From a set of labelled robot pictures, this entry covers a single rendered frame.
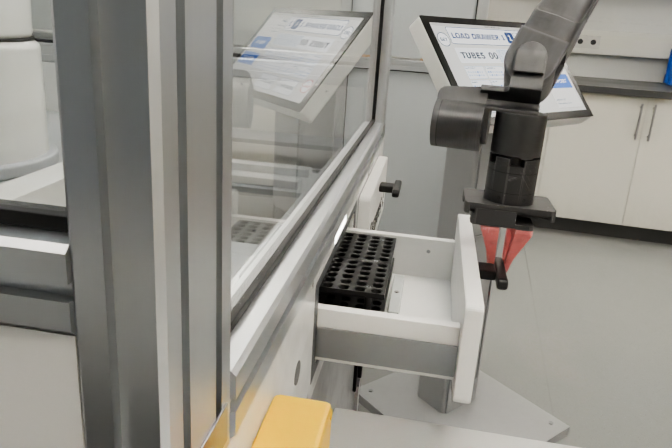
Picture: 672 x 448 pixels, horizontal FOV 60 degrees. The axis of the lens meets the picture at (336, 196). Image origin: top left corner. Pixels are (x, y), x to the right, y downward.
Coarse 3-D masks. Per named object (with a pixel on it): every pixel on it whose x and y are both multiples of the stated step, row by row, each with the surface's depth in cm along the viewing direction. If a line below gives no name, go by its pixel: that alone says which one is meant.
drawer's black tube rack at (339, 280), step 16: (352, 240) 77; (368, 240) 78; (336, 256) 72; (352, 256) 73; (368, 256) 73; (336, 272) 67; (352, 272) 69; (368, 272) 68; (320, 288) 64; (336, 288) 63; (352, 288) 64; (336, 304) 66; (352, 304) 66; (368, 304) 65; (384, 304) 67
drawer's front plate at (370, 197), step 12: (384, 156) 114; (384, 168) 108; (372, 180) 96; (384, 180) 112; (372, 192) 90; (384, 192) 116; (360, 204) 88; (372, 204) 91; (360, 216) 88; (372, 216) 93; (360, 228) 89
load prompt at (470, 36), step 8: (448, 32) 144; (456, 32) 146; (464, 32) 148; (472, 32) 149; (480, 32) 151; (488, 32) 153; (496, 32) 155; (504, 32) 157; (512, 32) 160; (456, 40) 144; (464, 40) 146; (472, 40) 148; (480, 40) 150; (488, 40) 152; (496, 40) 154; (504, 40) 156; (512, 40) 158
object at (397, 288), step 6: (396, 276) 80; (402, 276) 80; (396, 282) 78; (402, 282) 78; (396, 288) 76; (402, 288) 77; (396, 294) 75; (390, 300) 73; (396, 300) 73; (390, 306) 71; (396, 306) 71; (390, 312) 70; (396, 312) 70
